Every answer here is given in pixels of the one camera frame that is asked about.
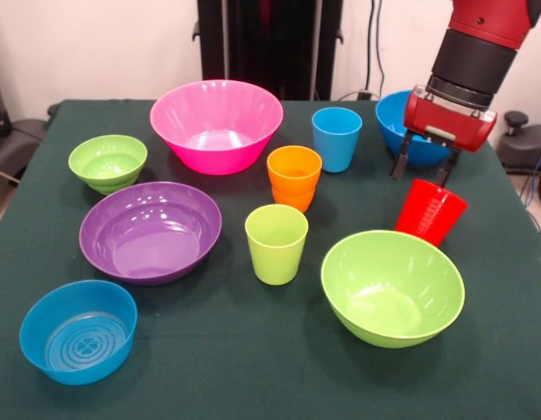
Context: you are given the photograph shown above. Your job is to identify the pink plastic bowl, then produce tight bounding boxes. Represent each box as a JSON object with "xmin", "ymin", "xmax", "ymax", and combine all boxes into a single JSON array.
[{"xmin": 149, "ymin": 79, "xmax": 285, "ymax": 177}]

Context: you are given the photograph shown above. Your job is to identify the orange plastic cup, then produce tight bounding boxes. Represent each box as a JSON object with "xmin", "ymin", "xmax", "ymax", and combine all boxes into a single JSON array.
[{"xmin": 266, "ymin": 145, "xmax": 323, "ymax": 214}]

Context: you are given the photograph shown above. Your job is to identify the blue plastic cup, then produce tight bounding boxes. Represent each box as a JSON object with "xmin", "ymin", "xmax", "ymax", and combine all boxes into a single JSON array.
[{"xmin": 312, "ymin": 107, "xmax": 363, "ymax": 174}]

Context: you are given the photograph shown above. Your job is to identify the black wall cable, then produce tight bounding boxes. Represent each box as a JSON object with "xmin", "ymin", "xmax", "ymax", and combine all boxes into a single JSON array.
[{"xmin": 365, "ymin": 0, "xmax": 388, "ymax": 98}]

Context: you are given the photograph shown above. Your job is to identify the small blue patterned bowl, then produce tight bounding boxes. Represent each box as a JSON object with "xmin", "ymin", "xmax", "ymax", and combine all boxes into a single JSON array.
[{"xmin": 18, "ymin": 279, "xmax": 138, "ymax": 387}]

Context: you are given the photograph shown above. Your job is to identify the green plastic cup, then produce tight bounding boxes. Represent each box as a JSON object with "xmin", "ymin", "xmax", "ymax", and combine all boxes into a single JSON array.
[{"xmin": 244, "ymin": 203, "xmax": 310, "ymax": 286}]

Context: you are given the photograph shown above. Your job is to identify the grey pedestal foot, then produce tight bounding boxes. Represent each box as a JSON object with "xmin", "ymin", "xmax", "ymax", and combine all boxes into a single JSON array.
[
  {"xmin": 496, "ymin": 110, "xmax": 541, "ymax": 176},
  {"xmin": 0, "ymin": 117, "xmax": 48, "ymax": 185}
]

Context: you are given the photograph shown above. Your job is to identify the small green ribbed bowl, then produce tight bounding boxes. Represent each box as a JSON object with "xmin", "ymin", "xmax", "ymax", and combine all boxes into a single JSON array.
[{"xmin": 67, "ymin": 134, "xmax": 149, "ymax": 196}]

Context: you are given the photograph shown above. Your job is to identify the purple plastic bowl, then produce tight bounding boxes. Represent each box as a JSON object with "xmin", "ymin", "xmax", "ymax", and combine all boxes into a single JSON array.
[{"xmin": 78, "ymin": 181, "xmax": 223, "ymax": 286}]

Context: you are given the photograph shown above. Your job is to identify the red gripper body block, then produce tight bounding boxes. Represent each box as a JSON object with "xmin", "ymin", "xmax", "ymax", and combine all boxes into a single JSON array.
[{"xmin": 403, "ymin": 85, "xmax": 499, "ymax": 153}]

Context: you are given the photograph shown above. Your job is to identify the red plastic cup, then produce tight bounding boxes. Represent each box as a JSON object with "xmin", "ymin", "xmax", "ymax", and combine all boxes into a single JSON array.
[{"xmin": 393, "ymin": 178, "xmax": 469, "ymax": 249}]

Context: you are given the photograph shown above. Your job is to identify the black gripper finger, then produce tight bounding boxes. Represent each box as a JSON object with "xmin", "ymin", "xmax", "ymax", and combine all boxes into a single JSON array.
[
  {"xmin": 390, "ymin": 129, "xmax": 416, "ymax": 179},
  {"xmin": 432, "ymin": 146, "xmax": 462, "ymax": 188}
]

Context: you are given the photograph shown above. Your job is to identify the large blue plastic bowl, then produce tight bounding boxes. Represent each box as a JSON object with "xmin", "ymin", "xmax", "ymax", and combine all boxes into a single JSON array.
[{"xmin": 375, "ymin": 89, "xmax": 454, "ymax": 168}]

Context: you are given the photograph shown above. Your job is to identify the large green plastic bowl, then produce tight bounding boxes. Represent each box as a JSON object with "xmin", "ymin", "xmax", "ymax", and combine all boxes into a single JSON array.
[{"xmin": 320, "ymin": 229, "xmax": 467, "ymax": 350}]

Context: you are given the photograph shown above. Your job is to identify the dark green tablecloth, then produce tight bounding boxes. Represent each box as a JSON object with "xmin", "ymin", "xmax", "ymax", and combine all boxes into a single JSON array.
[{"xmin": 0, "ymin": 99, "xmax": 541, "ymax": 420}]

